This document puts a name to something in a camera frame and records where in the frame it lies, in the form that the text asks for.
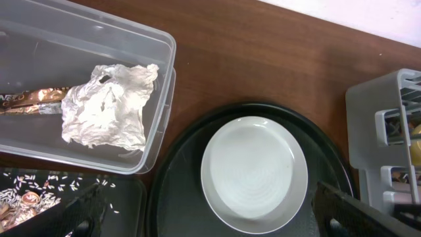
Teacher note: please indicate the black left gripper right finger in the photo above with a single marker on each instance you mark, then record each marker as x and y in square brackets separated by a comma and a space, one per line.
[338, 214]

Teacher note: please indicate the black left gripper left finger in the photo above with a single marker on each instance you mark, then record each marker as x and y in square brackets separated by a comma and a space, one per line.
[80, 216]

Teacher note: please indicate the food scraps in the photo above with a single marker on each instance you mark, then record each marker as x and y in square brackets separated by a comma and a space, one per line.
[16, 209]

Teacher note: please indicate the grey round plate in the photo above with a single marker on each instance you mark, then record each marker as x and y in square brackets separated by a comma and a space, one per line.
[254, 175]

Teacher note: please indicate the yellow bowl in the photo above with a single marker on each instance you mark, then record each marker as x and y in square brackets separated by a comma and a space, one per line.
[415, 148]

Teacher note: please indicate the white tissue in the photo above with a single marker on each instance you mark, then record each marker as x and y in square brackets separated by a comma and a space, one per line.
[107, 110]

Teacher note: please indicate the gold foil wrapper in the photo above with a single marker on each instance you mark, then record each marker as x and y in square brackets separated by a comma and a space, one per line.
[34, 102]

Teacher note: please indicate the grey dishwasher rack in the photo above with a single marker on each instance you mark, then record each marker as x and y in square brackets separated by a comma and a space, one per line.
[379, 138]

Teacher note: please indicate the black rectangular tray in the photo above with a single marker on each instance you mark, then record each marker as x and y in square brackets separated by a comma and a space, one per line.
[125, 197]

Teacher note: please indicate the round black tray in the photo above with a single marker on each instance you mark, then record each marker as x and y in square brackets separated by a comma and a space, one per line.
[177, 206]

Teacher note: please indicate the clear plastic bin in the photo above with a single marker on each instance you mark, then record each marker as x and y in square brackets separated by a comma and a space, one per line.
[46, 44]

